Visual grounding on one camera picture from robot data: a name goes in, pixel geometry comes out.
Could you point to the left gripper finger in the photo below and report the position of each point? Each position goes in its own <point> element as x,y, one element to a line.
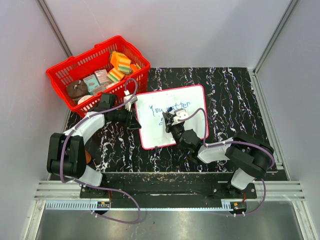
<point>133,124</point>
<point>132,114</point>

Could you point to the striped sponge block lower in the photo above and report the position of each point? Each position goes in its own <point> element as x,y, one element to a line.
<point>115,75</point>

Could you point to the teal small box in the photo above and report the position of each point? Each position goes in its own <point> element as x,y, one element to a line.
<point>91,82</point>

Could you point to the red plastic basket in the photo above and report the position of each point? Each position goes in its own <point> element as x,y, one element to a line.
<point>85,64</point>

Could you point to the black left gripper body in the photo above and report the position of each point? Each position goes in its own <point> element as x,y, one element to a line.
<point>128,119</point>

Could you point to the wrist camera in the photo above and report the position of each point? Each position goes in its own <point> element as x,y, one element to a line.
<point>179,116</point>
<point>129,100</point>

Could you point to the striped sponge block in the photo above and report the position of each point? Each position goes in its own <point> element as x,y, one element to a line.
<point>124,65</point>
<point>115,75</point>

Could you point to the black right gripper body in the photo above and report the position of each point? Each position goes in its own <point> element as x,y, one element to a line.
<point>177,129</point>

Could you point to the pink small box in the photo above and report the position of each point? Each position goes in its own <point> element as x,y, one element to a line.
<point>102,76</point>

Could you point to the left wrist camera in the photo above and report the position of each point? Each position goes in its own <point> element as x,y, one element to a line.
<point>129,100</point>

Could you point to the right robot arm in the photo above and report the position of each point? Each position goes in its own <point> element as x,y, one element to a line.
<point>251,156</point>

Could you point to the pink framed whiteboard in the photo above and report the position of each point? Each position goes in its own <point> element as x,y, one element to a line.
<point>150,106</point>

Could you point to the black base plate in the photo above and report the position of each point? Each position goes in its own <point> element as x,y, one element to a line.
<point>176,190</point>

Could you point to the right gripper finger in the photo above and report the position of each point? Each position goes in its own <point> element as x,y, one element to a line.
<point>168,125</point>
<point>168,117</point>

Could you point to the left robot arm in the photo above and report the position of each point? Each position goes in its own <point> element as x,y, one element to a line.
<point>66,152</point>

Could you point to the orange cylindrical bottle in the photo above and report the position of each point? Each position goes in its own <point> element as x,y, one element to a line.
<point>88,157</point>

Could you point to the aluminium rail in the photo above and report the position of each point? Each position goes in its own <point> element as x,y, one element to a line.
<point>70,196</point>

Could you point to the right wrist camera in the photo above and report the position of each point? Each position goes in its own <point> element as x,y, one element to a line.
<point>179,116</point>

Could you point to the brown round doughnut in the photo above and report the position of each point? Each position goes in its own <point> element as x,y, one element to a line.
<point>77,89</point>

